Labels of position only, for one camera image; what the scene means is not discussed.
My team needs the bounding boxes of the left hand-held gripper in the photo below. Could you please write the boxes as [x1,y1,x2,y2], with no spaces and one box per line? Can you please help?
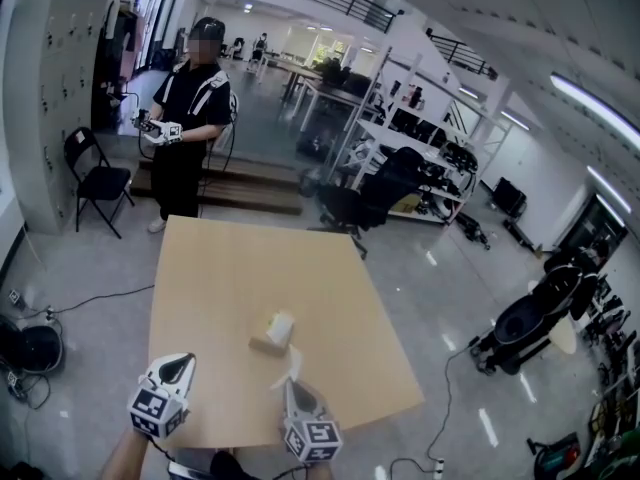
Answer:
[127,351,198,439]

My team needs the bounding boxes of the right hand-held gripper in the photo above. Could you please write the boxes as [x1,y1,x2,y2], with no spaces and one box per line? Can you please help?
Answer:
[282,376,343,465]

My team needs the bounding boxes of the person's left forearm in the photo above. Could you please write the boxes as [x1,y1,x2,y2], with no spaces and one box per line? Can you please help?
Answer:
[98,430,152,480]

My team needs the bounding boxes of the tan tissue box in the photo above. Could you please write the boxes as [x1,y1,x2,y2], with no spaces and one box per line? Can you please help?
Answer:
[248,309,297,357]

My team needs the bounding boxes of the person's leg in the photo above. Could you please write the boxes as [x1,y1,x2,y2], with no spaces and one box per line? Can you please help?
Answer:
[208,449,264,480]

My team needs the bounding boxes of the black backpack pod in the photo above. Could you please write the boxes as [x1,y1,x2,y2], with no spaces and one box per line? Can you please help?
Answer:
[0,316,67,375]

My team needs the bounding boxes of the wooden steps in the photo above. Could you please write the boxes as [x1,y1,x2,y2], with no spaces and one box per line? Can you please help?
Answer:
[128,155,306,218]

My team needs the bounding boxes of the black folding chair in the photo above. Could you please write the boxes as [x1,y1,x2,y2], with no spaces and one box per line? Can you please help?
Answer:
[63,126,136,239]

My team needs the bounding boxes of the black office chair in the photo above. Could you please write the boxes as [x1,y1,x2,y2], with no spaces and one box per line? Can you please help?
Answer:
[306,146,434,262]

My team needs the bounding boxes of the black gear pile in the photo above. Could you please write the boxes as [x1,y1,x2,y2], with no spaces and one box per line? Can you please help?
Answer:
[455,213,492,250]

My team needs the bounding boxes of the teal black vacuum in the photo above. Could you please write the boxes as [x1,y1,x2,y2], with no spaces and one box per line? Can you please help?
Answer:
[526,431,584,478]

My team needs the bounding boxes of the black equipment case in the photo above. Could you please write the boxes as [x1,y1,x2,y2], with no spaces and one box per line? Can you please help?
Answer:
[491,176,529,219]

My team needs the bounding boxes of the white metal shelf rack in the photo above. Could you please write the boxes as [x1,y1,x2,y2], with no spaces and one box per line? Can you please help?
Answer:
[328,45,515,228]

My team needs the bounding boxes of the grey lockers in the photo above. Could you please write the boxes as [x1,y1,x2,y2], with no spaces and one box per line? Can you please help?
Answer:
[9,0,110,235]

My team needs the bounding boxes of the white-legged desk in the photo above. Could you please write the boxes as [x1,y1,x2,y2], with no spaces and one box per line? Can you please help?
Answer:
[279,62,384,134]

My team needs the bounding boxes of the cluttered storage rack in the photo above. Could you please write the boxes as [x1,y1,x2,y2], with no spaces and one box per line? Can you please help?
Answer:
[584,272,640,480]

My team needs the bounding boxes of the small ceiling light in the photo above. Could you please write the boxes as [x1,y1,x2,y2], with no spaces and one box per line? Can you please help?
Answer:
[499,110,531,133]

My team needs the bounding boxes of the long ceiling light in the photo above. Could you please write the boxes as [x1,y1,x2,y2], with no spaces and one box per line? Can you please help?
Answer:
[549,71,640,150]
[586,164,632,215]

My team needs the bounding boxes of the black stair railing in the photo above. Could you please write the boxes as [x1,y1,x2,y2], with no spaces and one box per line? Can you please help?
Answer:
[426,28,500,80]

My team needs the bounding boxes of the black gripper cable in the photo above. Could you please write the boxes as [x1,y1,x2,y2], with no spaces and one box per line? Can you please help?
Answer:
[146,435,176,464]

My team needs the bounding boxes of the black floor cable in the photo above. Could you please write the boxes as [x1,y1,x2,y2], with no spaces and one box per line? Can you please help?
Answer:
[49,283,157,315]
[389,336,482,474]

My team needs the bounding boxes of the wire mesh bin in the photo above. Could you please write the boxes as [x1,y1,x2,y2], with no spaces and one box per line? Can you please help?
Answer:
[298,167,322,199]

